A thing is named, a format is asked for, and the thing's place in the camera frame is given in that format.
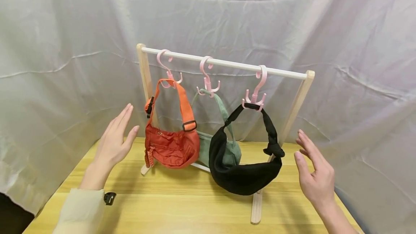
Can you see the person's right hand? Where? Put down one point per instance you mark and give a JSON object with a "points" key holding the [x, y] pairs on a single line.
{"points": [[317, 180]]}

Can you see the person's left hand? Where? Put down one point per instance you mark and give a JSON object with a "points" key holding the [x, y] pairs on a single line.
{"points": [[110, 147]]}

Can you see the person's left fingers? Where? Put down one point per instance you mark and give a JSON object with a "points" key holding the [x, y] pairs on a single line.
{"points": [[121, 118]]}

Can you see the person's right thumb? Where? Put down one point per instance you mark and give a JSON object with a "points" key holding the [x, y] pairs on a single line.
{"points": [[300, 165]]}

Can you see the person's right fingers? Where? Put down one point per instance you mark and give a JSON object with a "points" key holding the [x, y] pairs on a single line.
{"points": [[308, 147]]}

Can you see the person's left thumb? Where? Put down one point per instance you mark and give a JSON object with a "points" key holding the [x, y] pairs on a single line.
{"points": [[132, 136]]}

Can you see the orange shoulder bag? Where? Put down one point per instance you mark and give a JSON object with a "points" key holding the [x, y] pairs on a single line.
{"points": [[172, 147]]}

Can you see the black shoulder bag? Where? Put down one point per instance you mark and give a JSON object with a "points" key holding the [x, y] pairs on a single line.
{"points": [[240, 172]]}

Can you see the person's right forearm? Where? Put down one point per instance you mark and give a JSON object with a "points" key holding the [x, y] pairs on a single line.
{"points": [[336, 219]]}

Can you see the green shoulder bag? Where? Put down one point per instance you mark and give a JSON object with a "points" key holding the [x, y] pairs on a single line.
{"points": [[224, 151]]}

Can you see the person's left forearm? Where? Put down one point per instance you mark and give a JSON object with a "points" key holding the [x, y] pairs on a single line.
{"points": [[85, 205]]}

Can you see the black wrist band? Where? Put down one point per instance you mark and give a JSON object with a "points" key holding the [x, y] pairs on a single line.
{"points": [[110, 198]]}

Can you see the pink plastic hook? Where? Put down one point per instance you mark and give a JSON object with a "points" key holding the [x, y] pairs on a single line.
{"points": [[256, 89], [167, 70], [207, 78]]}

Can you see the wooden clothes rack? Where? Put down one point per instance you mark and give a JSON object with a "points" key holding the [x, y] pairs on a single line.
{"points": [[227, 64]]}

